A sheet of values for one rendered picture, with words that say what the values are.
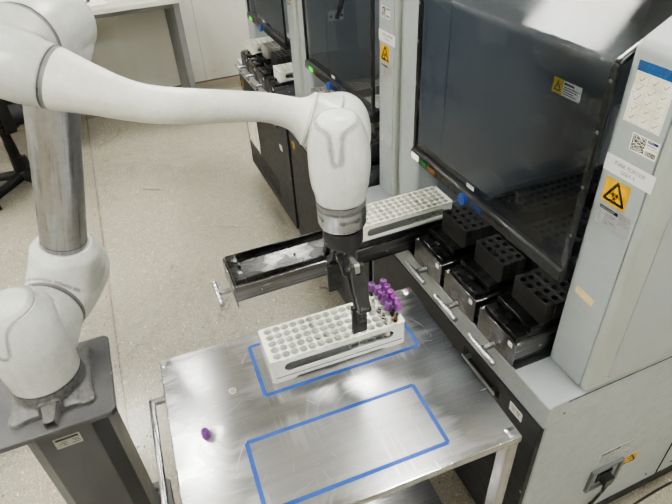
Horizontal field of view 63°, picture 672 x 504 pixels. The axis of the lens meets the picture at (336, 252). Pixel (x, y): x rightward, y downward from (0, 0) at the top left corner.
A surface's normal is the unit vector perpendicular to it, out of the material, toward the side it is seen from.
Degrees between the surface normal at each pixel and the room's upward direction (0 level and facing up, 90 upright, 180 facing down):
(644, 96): 90
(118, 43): 90
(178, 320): 0
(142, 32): 90
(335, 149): 80
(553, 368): 0
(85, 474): 90
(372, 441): 0
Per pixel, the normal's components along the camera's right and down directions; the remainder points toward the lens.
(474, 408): -0.05, -0.79
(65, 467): 0.39, 0.55
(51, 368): 0.73, 0.39
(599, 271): -0.92, 0.27
